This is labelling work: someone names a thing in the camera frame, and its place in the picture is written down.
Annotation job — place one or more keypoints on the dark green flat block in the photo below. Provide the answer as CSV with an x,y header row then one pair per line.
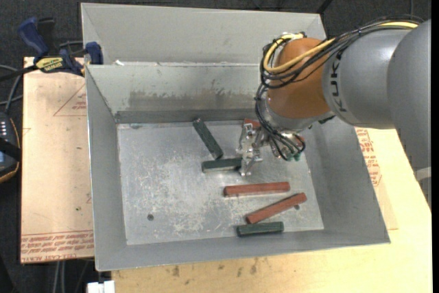
x,y
260,228
219,165
207,139

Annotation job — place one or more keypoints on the red-brown flat block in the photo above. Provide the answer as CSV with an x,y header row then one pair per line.
x,y
276,208
257,188

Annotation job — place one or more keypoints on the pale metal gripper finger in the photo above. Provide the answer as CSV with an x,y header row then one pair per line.
x,y
254,162
244,166

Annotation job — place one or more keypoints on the grey metal bin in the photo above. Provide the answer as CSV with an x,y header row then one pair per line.
x,y
164,188

